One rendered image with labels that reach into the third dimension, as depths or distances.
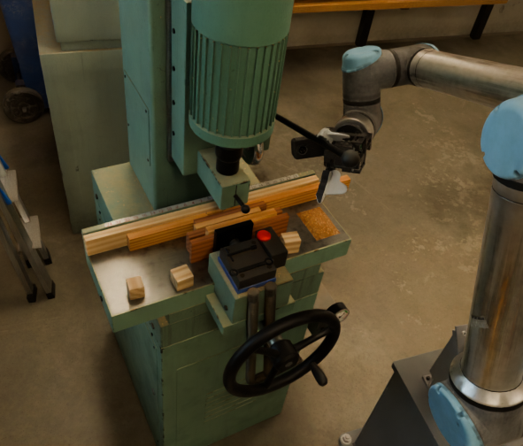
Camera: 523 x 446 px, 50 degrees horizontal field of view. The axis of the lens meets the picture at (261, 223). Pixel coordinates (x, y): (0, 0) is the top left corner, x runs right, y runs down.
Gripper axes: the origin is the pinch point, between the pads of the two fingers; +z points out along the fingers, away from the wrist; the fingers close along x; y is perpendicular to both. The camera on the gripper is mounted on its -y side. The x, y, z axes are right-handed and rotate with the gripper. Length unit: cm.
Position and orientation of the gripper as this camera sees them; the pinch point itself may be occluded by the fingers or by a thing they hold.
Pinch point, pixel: (316, 170)
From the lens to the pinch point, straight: 114.4
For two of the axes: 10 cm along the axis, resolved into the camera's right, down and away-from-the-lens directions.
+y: 9.3, 1.6, -3.4
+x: 0.3, 8.7, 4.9
